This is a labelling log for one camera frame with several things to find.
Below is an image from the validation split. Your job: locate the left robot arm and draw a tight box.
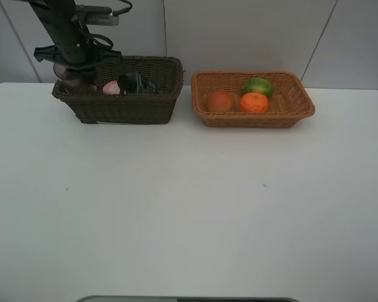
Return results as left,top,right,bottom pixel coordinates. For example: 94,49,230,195
28,1,122,87

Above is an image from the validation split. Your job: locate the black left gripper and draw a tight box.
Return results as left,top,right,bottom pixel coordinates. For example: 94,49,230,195
33,45,123,86

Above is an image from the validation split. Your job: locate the red orange peach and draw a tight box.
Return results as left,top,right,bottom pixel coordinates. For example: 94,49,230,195
207,91,234,113

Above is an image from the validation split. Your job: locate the pink lotion tube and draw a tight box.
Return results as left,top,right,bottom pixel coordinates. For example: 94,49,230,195
102,81,120,96

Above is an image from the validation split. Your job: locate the orange mandarin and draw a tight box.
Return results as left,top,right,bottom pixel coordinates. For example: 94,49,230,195
239,92,269,113

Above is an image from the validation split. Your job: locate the light orange wicker basket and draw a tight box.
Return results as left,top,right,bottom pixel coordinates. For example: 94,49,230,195
191,70,315,128

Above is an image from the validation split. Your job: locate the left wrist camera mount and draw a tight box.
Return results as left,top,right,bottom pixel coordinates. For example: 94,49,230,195
74,4,120,26

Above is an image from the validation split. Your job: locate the dark green pump bottle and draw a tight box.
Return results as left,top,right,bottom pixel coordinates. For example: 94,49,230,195
117,72,157,95

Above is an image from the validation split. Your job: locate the translucent purple plastic cup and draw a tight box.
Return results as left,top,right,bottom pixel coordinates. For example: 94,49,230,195
53,64,96,93

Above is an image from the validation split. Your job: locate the dark brown wicker basket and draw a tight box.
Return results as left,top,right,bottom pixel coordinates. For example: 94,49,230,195
52,56,183,125

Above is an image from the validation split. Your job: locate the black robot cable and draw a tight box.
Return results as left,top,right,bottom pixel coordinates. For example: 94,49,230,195
78,0,134,50

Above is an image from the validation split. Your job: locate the green citrus fruit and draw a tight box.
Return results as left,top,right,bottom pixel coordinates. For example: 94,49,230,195
242,77,274,98

